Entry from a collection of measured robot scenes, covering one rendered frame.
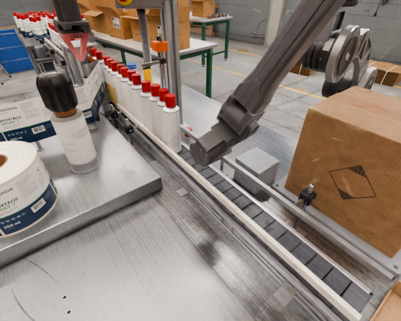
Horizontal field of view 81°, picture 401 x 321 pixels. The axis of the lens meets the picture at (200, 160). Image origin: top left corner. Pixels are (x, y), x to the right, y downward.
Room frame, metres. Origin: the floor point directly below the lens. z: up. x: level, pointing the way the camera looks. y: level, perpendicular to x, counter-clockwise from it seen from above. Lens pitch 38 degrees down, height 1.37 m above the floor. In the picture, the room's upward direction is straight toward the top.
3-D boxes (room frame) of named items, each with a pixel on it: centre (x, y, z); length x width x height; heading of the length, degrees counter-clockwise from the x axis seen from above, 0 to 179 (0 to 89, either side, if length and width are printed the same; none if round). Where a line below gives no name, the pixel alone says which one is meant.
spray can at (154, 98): (0.77, 0.15, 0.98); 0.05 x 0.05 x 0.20
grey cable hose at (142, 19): (1.02, 0.22, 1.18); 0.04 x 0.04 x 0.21
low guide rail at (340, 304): (0.58, 0.05, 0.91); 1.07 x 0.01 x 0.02; 37
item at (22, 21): (2.87, 1.60, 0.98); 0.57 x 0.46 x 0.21; 127
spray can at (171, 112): (0.69, 0.09, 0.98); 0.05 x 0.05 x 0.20
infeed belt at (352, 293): (0.83, 0.20, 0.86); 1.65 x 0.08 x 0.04; 37
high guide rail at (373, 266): (0.62, 0.00, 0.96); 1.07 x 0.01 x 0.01; 37
